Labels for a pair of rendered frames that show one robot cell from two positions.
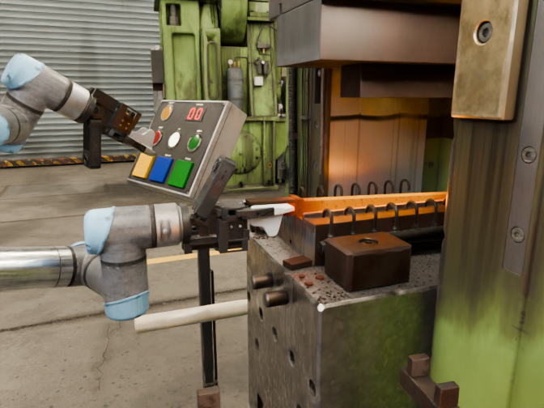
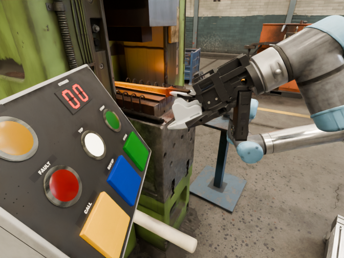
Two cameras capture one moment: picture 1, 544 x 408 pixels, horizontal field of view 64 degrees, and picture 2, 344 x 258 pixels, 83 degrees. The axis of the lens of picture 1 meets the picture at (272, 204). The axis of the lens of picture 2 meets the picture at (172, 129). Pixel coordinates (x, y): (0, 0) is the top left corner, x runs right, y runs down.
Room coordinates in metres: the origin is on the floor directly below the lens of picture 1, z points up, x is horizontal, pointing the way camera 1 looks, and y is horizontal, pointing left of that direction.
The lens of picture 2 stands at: (1.37, 0.60, 1.29)
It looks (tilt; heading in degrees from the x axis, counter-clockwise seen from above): 29 degrees down; 228
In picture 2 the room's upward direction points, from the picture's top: straight up
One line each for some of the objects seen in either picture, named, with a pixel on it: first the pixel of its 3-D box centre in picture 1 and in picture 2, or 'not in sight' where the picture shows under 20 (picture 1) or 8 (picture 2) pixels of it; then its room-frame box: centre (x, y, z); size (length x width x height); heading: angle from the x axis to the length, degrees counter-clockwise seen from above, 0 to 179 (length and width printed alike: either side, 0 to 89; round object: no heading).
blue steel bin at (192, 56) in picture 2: not in sight; (173, 64); (-1.99, -3.13, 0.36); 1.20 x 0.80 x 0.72; 118
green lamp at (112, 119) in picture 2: (194, 142); (112, 120); (1.21, 0.21, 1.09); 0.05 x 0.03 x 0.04; 20
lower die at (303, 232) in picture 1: (384, 218); (129, 96); (0.91, -0.24, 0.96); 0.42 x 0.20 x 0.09; 110
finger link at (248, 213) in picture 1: (249, 212); not in sight; (0.76, 0.04, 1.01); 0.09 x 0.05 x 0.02; 107
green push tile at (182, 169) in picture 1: (181, 174); (135, 151); (1.18, 0.24, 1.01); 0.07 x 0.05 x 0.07; 45
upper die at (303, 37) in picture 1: (395, 40); (120, 12); (0.91, -0.24, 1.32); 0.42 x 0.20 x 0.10; 110
